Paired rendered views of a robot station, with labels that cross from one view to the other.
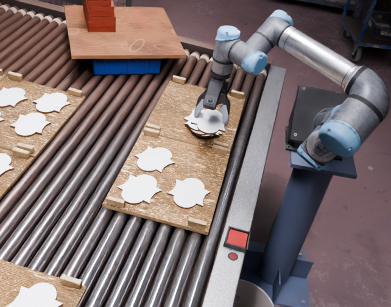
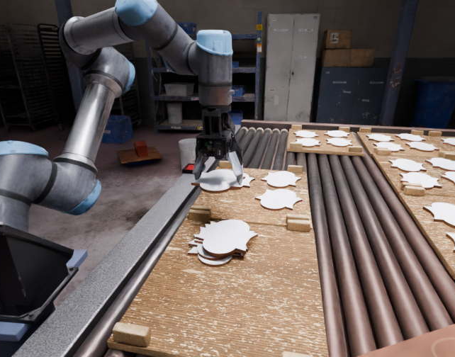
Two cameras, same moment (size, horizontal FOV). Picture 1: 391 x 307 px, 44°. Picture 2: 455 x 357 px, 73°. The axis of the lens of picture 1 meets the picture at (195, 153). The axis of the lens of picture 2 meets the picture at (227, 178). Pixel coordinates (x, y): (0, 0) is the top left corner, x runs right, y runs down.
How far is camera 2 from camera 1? 2.28 m
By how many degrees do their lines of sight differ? 118
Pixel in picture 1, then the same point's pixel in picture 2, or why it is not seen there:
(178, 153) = (253, 208)
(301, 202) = not seen: hidden behind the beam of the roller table
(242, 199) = (181, 190)
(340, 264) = not seen: outside the picture
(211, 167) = (212, 200)
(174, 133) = (266, 231)
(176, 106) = (278, 279)
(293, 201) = not seen: hidden behind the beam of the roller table
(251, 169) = (160, 213)
